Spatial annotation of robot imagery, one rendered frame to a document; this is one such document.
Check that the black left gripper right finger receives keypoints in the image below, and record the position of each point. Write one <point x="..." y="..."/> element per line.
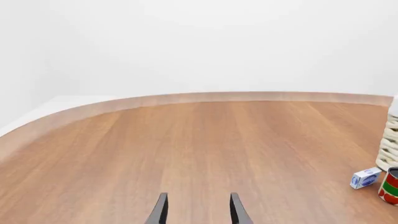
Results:
<point x="238" y="211"/>

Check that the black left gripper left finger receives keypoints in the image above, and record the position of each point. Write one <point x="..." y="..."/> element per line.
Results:
<point x="160" y="211"/>

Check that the white blue cream cheese box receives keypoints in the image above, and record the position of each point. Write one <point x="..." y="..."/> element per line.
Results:
<point x="364" y="179"/>

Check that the red green tomato tin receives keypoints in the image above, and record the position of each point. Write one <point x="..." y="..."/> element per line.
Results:
<point x="390" y="186"/>

